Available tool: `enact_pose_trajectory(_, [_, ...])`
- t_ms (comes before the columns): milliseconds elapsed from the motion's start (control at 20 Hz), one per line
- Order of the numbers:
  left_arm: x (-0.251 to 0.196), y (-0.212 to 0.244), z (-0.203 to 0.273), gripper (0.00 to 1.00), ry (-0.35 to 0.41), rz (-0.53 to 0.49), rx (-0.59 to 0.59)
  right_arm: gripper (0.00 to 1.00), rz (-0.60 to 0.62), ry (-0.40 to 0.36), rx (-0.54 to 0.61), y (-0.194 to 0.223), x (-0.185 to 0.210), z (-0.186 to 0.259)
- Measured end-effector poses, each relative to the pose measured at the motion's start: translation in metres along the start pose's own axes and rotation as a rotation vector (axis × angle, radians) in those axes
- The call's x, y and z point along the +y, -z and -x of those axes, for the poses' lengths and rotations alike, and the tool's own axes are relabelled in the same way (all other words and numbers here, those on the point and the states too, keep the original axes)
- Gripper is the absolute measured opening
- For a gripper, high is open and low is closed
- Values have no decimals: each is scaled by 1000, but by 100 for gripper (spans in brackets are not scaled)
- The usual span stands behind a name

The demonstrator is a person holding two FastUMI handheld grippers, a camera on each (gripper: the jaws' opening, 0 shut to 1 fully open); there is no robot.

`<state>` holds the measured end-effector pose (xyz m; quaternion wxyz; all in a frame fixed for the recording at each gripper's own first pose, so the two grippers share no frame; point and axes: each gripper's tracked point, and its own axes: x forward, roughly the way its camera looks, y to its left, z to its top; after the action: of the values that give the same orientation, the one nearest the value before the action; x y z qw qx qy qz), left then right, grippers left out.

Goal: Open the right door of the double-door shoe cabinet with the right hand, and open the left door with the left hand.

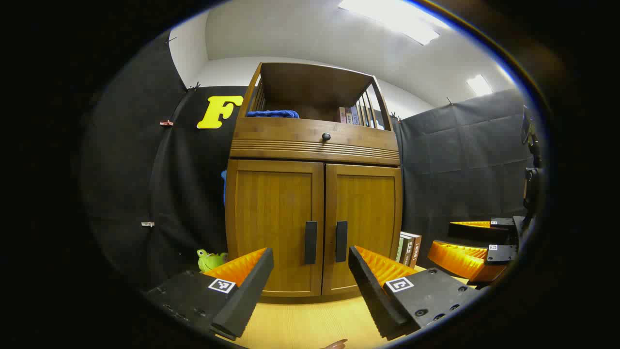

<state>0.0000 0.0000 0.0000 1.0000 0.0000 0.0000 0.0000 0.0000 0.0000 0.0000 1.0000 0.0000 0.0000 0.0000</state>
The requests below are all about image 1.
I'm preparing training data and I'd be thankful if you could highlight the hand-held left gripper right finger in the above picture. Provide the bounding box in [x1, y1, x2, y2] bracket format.
[348, 245, 481, 340]

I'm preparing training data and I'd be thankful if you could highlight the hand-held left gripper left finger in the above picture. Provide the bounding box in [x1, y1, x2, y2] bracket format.
[145, 247, 275, 340]

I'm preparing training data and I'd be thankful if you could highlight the black door handle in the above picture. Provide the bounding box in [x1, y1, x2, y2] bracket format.
[305, 221, 318, 265]
[335, 221, 348, 263]

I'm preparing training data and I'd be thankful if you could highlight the wooden cabinet door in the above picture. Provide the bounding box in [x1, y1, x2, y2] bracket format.
[225, 160, 325, 297]
[322, 164, 403, 295]

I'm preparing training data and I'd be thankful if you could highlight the wooden double-door shoe cabinet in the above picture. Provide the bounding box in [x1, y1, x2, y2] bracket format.
[224, 62, 403, 298]

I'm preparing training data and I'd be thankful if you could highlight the green frog toy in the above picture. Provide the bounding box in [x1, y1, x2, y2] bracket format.
[196, 249, 228, 272]

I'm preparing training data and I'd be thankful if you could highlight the small ceiling light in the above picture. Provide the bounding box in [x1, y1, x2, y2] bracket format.
[466, 74, 494, 96]

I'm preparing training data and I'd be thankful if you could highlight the blue towel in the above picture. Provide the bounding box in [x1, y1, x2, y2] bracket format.
[246, 110, 300, 119]

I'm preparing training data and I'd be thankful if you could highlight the large ceiling light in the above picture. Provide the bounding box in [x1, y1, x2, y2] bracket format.
[338, 0, 440, 46]

